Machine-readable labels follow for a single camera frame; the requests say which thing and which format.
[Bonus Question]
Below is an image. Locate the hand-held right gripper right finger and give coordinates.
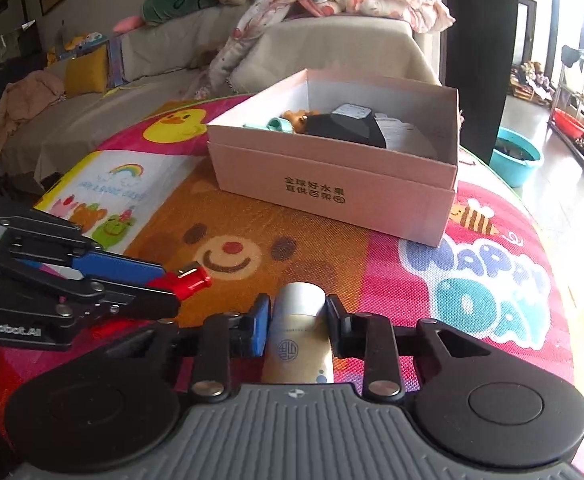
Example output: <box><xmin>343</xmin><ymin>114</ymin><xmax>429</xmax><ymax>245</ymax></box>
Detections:
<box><xmin>324</xmin><ymin>294</ymin><xmax>510</xmax><ymax>402</ymax></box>

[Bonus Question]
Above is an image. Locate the green plastic clamp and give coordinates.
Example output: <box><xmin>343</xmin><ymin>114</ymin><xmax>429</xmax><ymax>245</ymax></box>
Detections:
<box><xmin>243</xmin><ymin>116</ymin><xmax>293</xmax><ymax>134</ymax></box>

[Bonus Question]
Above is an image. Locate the colourful cartoon play mat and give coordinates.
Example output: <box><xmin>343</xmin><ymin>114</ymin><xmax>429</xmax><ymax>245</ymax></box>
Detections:
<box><xmin>0</xmin><ymin>92</ymin><xmax>575</xmax><ymax>480</ymax></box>

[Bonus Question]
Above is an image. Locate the pink crumpled cloth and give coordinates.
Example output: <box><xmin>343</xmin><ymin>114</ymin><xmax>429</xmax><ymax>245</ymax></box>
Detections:
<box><xmin>0</xmin><ymin>70</ymin><xmax>68</xmax><ymax>141</ymax></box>

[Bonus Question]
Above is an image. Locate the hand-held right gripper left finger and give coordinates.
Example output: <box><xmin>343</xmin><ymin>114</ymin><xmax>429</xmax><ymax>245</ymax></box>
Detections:
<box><xmin>89</xmin><ymin>294</ymin><xmax>272</xmax><ymax>402</ymax></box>

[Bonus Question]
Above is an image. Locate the beige covered sofa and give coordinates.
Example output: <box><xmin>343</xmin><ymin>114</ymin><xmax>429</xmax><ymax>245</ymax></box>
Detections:
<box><xmin>0</xmin><ymin>10</ymin><xmax>443</xmax><ymax>186</ymax></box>

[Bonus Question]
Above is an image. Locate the dark curtain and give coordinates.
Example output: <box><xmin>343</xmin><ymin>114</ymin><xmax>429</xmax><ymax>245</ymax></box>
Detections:
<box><xmin>444</xmin><ymin>0</ymin><xmax>520</xmax><ymax>161</ymax></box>

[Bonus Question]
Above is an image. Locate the yellow cushion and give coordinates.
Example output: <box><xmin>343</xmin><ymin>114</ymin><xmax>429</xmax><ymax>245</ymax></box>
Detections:
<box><xmin>64</xmin><ymin>45</ymin><xmax>110</xmax><ymax>96</ymax></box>

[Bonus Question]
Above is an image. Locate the red plastic basin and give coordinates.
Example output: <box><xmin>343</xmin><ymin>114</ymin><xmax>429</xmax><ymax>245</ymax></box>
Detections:
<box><xmin>552</xmin><ymin>108</ymin><xmax>584</xmax><ymax>139</ymax></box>

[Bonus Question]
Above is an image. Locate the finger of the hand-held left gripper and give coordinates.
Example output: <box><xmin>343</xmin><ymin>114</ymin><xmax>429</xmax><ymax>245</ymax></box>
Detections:
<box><xmin>2</xmin><ymin>216</ymin><xmax>166</xmax><ymax>284</ymax></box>
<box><xmin>0</xmin><ymin>246</ymin><xmax>181</xmax><ymax>321</ymax></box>

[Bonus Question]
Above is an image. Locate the cream cosmetic tube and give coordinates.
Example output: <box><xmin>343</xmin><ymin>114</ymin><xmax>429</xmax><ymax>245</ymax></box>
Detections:
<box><xmin>262</xmin><ymin>282</ymin><xmax>333</xmax><ymax>386</ymax></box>

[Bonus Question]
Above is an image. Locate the brown dog figurine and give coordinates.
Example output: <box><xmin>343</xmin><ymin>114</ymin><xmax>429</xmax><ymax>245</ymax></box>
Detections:
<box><xmin>279</xmin><ymin>109</ymin><xmax>319</xmax><ymax>135</ymax></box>

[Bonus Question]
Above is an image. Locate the teal plastic basin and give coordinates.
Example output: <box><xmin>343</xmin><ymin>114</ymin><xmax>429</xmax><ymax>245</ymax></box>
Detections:
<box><xmin>489</xmin><ymin>127</ymin><xmax>543</xmax><ymax>188</ymax></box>

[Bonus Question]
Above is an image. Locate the white cabinet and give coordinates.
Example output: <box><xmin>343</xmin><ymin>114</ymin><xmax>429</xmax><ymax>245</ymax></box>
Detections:
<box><xmin>0</xmin><ymin>20</ymin><xmax>43</xmax><ymax>83</ymax></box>

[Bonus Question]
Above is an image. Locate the green plush toy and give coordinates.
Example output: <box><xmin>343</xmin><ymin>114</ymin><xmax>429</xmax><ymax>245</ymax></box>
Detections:
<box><xmin>142</xmin><ymin>0</ymin><xmax>218</xmax><ymax>27</ymax></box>

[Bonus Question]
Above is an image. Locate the reddish lipstick tube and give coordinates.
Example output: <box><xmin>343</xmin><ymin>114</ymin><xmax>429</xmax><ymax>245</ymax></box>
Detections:
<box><xmin>147</xmin><ymin>265</ymin><xmax>212</xmax><ymax>302</ymax></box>

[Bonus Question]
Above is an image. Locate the pink cardboard box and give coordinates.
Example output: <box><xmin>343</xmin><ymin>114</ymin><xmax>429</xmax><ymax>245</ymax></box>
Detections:
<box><xmin>206</xmin><ymin>69</ymin><xmax>460</xmax><ymax>248</ymax></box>

